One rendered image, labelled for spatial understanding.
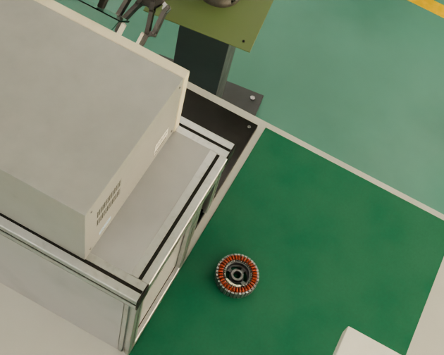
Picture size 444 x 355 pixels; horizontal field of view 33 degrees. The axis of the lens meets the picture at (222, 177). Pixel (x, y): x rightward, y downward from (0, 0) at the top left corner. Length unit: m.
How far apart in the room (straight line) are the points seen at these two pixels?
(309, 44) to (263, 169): 1.41
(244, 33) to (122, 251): 1.05
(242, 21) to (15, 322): 1.17
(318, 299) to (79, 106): 0.86
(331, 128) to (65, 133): 1.91
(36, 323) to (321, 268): 0.75
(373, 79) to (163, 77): 1.99
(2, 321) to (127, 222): 0.47
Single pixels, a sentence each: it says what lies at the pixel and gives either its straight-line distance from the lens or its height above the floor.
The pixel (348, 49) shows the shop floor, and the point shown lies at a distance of 3.50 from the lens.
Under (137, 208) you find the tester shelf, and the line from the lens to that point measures 1.60.
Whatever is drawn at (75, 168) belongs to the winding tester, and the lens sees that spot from 1.41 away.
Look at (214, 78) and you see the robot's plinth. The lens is 2.69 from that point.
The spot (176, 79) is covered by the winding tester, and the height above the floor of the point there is 1.32.
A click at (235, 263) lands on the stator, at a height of 0.78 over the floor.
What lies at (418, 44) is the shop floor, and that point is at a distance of 3.65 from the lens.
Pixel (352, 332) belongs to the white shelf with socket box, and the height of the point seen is 1.20.
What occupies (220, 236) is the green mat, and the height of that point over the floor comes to 0.75.
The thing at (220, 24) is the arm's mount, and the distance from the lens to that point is 2.41.
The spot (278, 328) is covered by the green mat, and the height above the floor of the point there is 0.75.
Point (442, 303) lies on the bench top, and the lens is 2.12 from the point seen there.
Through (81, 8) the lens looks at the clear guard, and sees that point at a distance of 1.98.
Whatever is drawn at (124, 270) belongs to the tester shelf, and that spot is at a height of 1.11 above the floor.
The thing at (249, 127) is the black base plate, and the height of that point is 0.77.
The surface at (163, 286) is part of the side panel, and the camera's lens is 1.90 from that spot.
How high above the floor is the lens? 2.54
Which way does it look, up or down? 59 degrees down
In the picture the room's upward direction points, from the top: 18 degrees clockwise
